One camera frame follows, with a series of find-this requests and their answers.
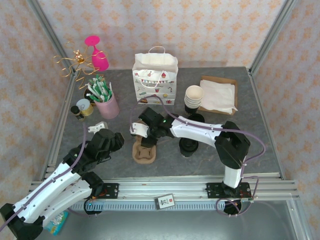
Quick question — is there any gold wire ornament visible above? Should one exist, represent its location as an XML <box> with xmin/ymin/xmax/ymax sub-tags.
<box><xmin>52</xmin><ymin>41</ymin><xmax>107</xmax><ymax>91</ymax></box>

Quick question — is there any grey slotted cable duct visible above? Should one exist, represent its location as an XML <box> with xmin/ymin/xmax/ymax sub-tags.
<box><xmin>68</xmin><ymin>201</ymin><xmax>227</xmax><ymax>212</ymax></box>

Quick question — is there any black plastic coffee lid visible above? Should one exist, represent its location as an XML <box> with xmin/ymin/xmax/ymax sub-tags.
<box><xmin>178</xmin><ymin>138</ymin><xmax>200</xmax><ymax>154</ymax></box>

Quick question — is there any brown cardboard napkin tray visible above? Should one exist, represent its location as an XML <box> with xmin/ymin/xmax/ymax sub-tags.
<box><xmin>198</xmin><ymin>75</ymin><xmax>238</xmax><ymax>116</ymax></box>

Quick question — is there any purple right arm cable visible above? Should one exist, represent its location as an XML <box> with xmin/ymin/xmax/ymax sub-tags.
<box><xmin>128</xmin><ymin>94</ymin><xmax>267</xmax><ymax>218</ymax></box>

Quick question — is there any black paper coffee cup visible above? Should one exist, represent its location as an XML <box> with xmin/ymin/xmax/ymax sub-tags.
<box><xmin>179</xmin><ymin>147</ymin><xmax>199</xmax><ymax>159</ymax></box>

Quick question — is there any aluminium frame post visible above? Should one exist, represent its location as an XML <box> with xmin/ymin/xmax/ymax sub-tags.
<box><xmin>248</xmin><ymin>0</ymin><xmax>297</xmax><ymax>76</ymax></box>
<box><xmin>26</xmin><ymin>0</ymin><xmax>76</xmax><ymax>75</ymax></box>

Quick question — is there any aluminium front table rail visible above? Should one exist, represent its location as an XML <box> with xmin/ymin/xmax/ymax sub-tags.
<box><xmin>29</xmin><ymin>176</ymin><xmax>300</xmax><ymax>201</ymax></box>

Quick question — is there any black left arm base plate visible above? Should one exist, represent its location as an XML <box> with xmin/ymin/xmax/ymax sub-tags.
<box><xmin>84</xmin><ymin>182</ymin><xmax>120</xmax><ymax>200</ymax></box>

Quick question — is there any white label tag card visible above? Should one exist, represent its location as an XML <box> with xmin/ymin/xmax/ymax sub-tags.
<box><xmin>154</xmin><ymin>193</ymin><xmax>175</xmax><ymax>210</ymax></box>

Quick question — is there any white printed paper gift bag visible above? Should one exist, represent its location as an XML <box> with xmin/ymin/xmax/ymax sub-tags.
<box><xmin>131</xmin><ymin>46</ymin><xmax>179</xmax><ymax>107</ymax></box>

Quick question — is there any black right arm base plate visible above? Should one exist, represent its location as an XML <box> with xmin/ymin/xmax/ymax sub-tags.
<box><xmin>205</xmin><ymin>182</ymin><xmax>252</xmax><ymax>199</ymax></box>

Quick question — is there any pink straw holder cup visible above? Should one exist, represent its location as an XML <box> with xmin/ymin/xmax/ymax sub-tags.
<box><xmin>94</xmin><ymin>91</ymin><xmax>120</xmax><ymax>120</ymax></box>

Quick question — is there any small dark glass bottle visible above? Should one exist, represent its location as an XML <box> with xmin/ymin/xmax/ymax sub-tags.
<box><xmin>70</xmin><ymin>105</ymin><xmax>85</xmax><ymax>122</ymax></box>

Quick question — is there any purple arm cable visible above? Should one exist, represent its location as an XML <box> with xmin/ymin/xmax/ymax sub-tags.
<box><xmin>0</xmin><ymin>124</ymin><xmax>90</xmax><ymax>232</ymax></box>
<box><xmin>128</xmin><ymin>94</ymin><xmax>267</xmax><ymax>218</ymax></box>

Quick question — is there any stack of black plastic lids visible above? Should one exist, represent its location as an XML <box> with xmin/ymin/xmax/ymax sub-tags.
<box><xmin>187</xmin><ymin>113</ymin><xmax>206</xmax><ymax>125</ymax></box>

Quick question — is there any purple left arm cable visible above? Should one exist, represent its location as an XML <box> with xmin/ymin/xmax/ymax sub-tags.
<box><xmin>0</xmin><ymin>124</ymin><xmax>90</xmax><ymax>232</ymax></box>

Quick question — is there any pink plastic wine glass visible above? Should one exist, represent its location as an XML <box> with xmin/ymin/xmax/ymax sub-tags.
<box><xmin>84</xmin><ymin>35</ymin><xmax>110</xmax><ymax>73</ymax></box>

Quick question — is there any stack of black paper cups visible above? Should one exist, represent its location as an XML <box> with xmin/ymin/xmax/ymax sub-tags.
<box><xmin>184</xmin><ymin>85</ymin><xmax>205</xmax><ymax>117</ymax></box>

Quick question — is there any blue snack package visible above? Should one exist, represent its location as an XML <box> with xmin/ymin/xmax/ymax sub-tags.
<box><xmin>44</xmin><ymin>211</ymin><xmax>70</xmax><ymax>236</ymax></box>

